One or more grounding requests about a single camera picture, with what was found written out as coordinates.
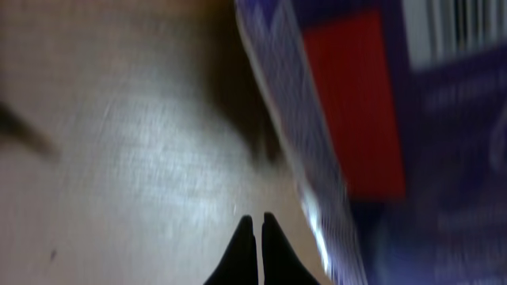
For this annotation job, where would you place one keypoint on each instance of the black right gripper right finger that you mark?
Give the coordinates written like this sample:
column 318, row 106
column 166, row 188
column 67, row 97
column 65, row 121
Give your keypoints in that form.
column 281, row 264

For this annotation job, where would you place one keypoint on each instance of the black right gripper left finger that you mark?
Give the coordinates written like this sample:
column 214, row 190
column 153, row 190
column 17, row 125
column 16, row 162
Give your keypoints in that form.
column 238, row 265

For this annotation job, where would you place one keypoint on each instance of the red purple snack packet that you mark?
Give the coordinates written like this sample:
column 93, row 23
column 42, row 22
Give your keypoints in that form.
column 392, row 116

